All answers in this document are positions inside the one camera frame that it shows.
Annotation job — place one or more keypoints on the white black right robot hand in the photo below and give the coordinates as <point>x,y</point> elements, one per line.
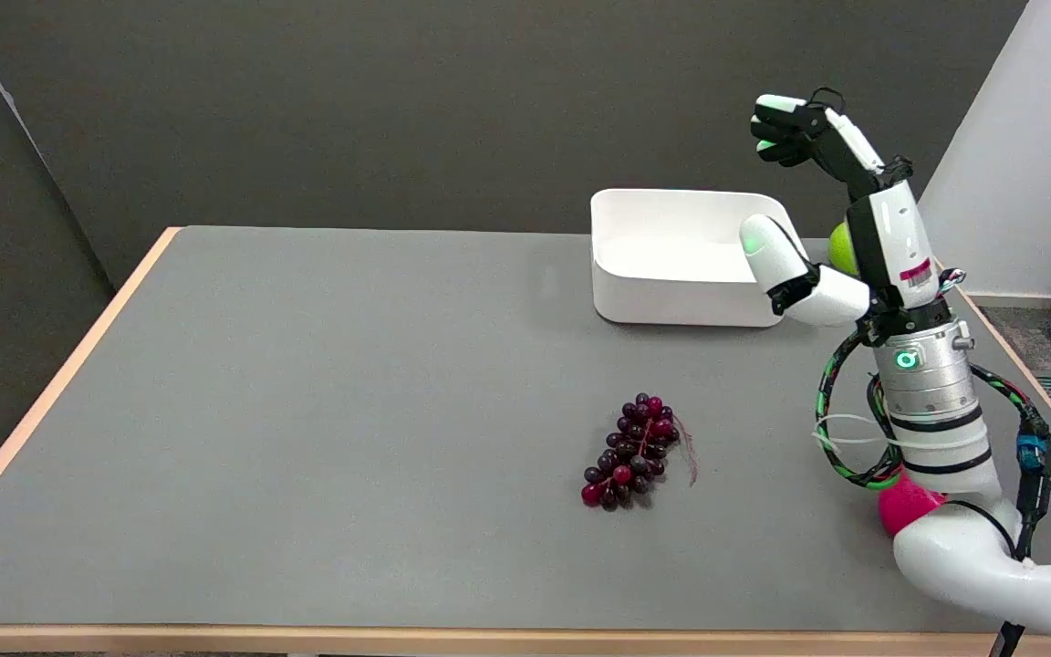
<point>890,237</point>

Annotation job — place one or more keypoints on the red apple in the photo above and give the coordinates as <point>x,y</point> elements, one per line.
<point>904,504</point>

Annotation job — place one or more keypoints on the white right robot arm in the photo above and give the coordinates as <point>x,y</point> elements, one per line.
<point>945,429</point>

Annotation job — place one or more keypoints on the green apple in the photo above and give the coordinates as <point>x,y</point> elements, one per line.
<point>843,249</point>

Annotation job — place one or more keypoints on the white plastic bin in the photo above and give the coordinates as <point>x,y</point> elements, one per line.
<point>690,257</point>

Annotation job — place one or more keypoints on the purple grape bunch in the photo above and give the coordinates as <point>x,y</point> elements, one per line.
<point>632,453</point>

